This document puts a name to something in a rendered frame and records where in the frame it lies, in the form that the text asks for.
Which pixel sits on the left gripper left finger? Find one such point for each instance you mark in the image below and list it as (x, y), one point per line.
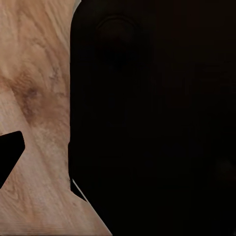
(12, 146)

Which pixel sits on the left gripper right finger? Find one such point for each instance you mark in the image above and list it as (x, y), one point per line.
(228, 145)

